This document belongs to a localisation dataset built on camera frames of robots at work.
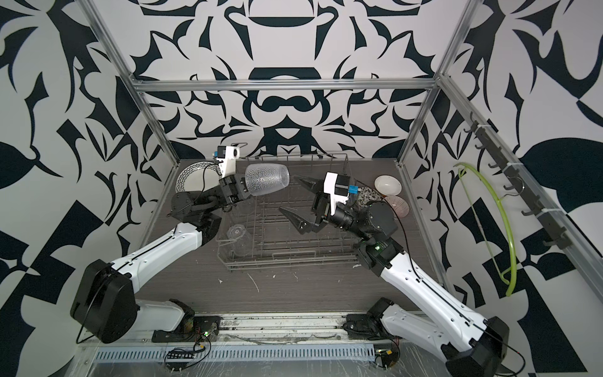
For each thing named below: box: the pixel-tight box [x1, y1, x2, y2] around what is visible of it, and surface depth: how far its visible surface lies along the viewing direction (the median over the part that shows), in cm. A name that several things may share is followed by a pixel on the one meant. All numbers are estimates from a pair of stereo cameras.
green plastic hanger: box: [453, 162, 517, 297], surface depth 61 cm
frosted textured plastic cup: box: [244, 162, 291, 197], surface depth 51 cm
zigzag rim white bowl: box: [175, 161, 223, 194], surface depth 110 cm
